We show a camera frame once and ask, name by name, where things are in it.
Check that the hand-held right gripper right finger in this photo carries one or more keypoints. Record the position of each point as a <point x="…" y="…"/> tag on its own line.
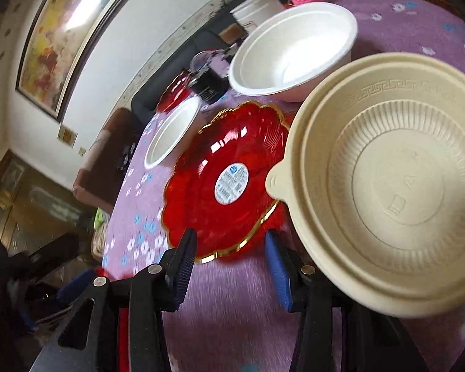
<point x="279" y="275"/>

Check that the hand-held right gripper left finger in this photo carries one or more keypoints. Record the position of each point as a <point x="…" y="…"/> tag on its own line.
<point x="182" y="267"/>

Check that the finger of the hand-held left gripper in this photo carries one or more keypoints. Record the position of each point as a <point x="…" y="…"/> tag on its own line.
<point x="54" y="248"/>
<point x="74" y="286"/>

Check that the red plate with round label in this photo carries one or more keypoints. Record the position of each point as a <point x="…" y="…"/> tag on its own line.
<point x="209" y="155"/>

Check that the small white bowl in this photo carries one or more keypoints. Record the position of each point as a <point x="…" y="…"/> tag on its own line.
<point x="170" y="135"/>

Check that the beige plastic bowl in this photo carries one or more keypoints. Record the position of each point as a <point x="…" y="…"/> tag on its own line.
<point x="395" y="186"/>

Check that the large white bowl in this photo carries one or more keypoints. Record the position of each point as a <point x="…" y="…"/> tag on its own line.
<point x="290" y="54"/>

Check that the woven basket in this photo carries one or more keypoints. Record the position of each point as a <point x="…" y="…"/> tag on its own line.
<point x="97" y="240"/>

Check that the glass door cabinet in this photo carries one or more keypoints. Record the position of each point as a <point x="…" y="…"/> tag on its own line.
<point x="27" y="201"/>

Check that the green cloth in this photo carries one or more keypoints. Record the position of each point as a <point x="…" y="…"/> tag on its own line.
<point x="100" y="219"/>

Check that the purple floral tablecloth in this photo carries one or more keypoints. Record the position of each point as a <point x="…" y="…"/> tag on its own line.
<point x="224" y="317"/>

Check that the brown chair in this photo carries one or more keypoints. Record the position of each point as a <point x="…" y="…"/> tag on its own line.
<point x="108" y="155"/>

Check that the red plate with gold rim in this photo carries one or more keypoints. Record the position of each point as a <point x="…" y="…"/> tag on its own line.
<point x="172" y="93"/>

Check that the black sofa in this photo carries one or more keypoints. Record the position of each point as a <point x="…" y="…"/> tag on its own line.
<point x="159" y="81"/>

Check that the black electric motor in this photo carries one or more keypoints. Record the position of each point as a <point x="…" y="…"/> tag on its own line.
<point x="209" y="81"/>

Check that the framed painting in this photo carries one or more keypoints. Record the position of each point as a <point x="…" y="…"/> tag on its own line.
<point x="73" y="35"/>

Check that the white plastic jar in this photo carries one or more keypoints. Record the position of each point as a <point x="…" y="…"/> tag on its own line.
<point x="259" y="9"/>

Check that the gold wall plaque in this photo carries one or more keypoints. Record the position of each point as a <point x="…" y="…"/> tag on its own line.
<point x="67" y="135"/>

